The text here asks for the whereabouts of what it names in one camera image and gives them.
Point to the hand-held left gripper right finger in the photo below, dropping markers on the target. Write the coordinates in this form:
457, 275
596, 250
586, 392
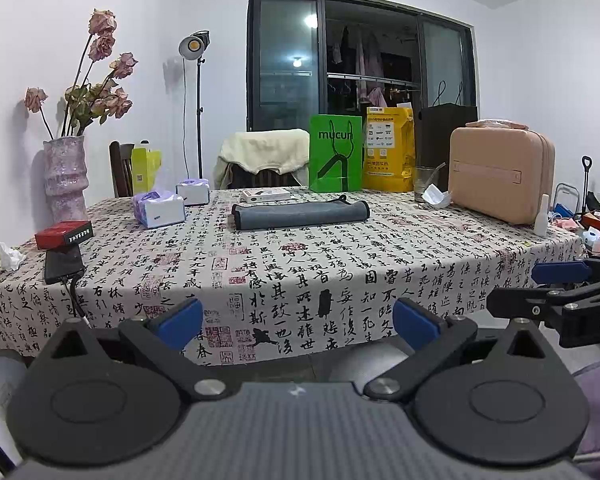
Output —
416, 326

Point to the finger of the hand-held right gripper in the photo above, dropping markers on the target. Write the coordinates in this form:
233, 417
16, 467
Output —
560, 272
525, 300

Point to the crumpled white tissue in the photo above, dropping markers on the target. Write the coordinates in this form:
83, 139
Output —
10, 256

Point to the yellow plastic package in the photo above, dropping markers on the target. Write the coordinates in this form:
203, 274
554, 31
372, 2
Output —
389, 150

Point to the dark wooden chair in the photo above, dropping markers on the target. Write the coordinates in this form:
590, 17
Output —
121, 167

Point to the small white and blue box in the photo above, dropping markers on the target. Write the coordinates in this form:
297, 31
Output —
593, 239

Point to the dried pink roses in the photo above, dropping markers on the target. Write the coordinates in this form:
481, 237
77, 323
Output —
97, 80

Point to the yellow-green paper box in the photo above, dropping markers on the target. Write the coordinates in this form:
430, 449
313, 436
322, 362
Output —
145, 170

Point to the black paper bag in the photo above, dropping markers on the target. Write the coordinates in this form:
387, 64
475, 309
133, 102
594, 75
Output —
447, 117

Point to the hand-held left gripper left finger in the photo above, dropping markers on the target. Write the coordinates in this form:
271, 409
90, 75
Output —
179, 324

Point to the studio light on stand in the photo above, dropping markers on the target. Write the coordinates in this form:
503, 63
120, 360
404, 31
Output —
194, 45

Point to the dark framed window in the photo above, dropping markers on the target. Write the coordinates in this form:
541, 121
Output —
360, 60

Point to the green paper bag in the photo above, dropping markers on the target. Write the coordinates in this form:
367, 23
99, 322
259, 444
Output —
336, 152

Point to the white flat box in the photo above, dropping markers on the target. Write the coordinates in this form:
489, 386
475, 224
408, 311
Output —
266, 195

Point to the red flat box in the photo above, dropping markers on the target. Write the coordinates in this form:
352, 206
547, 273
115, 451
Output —
64, 234

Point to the calligraphy print tablecloth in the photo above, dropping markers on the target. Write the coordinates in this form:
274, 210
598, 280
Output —
300, 280

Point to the black power bank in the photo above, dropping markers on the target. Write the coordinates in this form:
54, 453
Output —
62, 265

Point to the crumpled white paper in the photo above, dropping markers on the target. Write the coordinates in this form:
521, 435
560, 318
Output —
436, 196

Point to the pink speckled vase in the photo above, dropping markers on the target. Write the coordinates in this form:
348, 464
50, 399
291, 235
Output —
66, 175

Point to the pink hard case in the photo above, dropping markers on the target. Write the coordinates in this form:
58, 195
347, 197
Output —
500, 175

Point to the hanging clothes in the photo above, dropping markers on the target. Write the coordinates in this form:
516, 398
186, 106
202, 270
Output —
360, 62

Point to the chair with cream blanket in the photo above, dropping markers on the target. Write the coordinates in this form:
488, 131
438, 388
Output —
262, 155

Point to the purple tissue pack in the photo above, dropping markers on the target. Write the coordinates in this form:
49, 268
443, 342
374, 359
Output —
160, 209
192, 191

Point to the clear glass cup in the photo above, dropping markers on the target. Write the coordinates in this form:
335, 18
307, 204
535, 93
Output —
424, 185

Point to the small white bottle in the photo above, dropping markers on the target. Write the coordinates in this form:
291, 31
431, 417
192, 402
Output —
542, 217

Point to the black folding trolley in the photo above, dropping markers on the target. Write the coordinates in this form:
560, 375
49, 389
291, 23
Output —
577, 190

